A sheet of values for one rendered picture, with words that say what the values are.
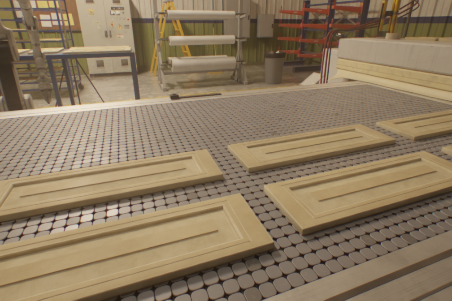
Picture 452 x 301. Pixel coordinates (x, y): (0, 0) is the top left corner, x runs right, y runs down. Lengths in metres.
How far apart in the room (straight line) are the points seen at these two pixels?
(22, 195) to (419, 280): 0.94
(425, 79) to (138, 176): 2.00
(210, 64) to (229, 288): 5.63
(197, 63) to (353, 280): 5.58
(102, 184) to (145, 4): 7.88
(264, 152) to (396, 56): 1.68
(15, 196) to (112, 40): 7.07
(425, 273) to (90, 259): 0.65
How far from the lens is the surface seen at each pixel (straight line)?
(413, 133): 1.38
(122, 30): 7.83
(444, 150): 1.29
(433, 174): 1.06
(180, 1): 8.73
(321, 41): 8.63
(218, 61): 6.08
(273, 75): 6.47
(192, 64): 5.92
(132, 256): 0.62
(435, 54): 2.30
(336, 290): 0.60
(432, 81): 2.31
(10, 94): 2.73
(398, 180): 0.96
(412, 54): 2.39
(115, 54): 3.14
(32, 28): 2.88
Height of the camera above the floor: 1.32
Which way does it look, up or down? 22 degrees down
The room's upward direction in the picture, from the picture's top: straight up
